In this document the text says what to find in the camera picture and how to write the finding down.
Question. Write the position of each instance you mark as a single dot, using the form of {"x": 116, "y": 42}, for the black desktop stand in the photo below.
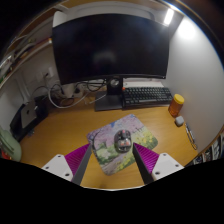
{"x": 16, "y": 128}

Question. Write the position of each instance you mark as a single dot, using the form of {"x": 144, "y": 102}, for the orange bottle with yellow lid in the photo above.
{"x": 176, "y": 106}

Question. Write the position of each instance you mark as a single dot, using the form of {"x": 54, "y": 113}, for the cherry blossom print mouse pad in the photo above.
{"x": 106, "y": 150}

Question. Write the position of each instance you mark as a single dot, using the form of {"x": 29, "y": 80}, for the small white case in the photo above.
{"x": 179, "y": 121}

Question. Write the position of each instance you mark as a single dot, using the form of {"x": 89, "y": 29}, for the black keyboard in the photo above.
{"x": 146, "y": 96}

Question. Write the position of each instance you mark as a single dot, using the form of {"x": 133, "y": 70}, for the wooden wall shelf unit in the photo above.
{"x": 23, "y": 55}

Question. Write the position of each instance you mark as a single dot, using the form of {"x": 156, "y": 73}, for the black computer monitor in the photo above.
{"x": 110, "y": 46}

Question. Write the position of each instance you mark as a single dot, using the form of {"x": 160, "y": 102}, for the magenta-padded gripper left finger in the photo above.
{"x": 78, "y": 160}

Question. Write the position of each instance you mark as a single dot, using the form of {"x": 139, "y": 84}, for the transparent computer mouse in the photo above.
{"x": 122, "y": 141}

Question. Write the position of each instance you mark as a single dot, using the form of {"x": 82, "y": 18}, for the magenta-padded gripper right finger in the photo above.
{"x": 146, "y": 160}

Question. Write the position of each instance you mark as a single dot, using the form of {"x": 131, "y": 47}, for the white wall outlet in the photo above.
{"x": 48, "y": 72}

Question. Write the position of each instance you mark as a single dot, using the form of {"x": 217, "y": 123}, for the silver mini computer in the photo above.
{"x": 29, "y": 115}

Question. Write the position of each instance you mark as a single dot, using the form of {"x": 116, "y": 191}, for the sage green bag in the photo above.
{"x": 10, "y": 146}

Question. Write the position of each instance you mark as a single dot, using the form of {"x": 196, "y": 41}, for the row of books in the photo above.
{"x": 211, "y": 151}

